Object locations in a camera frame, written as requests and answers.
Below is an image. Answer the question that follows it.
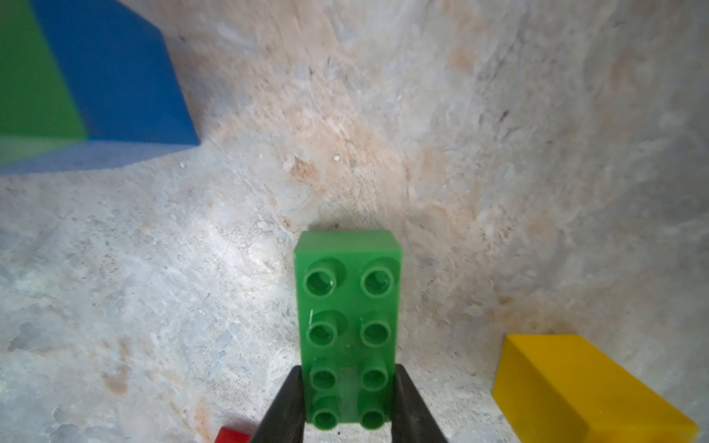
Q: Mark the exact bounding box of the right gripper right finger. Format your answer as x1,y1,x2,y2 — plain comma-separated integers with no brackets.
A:
391,364,448,443

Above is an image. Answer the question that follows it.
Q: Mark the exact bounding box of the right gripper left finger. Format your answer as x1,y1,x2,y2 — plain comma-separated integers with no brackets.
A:
250,365,306,443

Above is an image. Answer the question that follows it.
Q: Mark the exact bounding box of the long red lego brick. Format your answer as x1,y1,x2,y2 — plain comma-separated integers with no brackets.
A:
214,427,251,443

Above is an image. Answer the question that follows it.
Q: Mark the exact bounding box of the yellow square lego brick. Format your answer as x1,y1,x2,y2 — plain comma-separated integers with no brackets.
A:
492,334,700,442

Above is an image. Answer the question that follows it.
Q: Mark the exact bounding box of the long green lego brick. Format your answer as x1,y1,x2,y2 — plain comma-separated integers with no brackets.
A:
294,230,403,430

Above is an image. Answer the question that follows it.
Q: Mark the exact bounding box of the small green lego brick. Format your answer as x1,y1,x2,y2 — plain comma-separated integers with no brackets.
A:
1,1,88,165

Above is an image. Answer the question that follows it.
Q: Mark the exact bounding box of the blue square lego brick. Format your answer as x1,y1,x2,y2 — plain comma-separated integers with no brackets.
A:
1,1,199,175

